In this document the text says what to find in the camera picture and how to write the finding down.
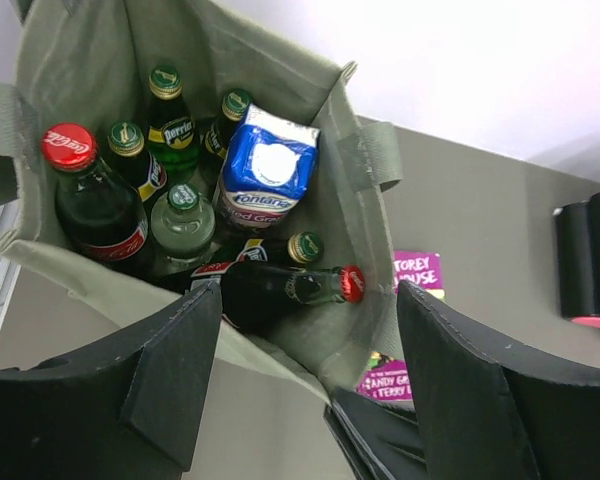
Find upright cola bottle red cap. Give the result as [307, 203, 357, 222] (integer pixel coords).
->
[40, 123, 154, 277]

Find purple treehouse book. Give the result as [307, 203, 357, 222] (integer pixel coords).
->
[356, 250, 445, 403]

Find clear green-cap bottle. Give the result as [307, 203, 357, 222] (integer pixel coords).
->
[150, 183, 216, 277]

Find blue juice carton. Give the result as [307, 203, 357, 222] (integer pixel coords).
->
[215, 104, 320, 230]

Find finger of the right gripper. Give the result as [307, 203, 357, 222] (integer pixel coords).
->
[323, 387, 429, 480]

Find lying cola bottle red cap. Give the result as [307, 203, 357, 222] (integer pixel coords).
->
[185, 260, 366, 334]

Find black pink drawer unit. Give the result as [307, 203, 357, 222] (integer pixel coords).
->
[553, 192, 600, 330]

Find green canvas bag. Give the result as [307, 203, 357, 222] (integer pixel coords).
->
[0, 1, 402, 399]

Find lying perrier bottle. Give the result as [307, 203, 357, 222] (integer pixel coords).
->
[210, 231, 324, 267]

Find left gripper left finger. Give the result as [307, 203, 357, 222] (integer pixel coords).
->
[0, 282, 222, 479]

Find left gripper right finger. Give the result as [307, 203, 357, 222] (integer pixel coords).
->
[397, 282, 600, 479]

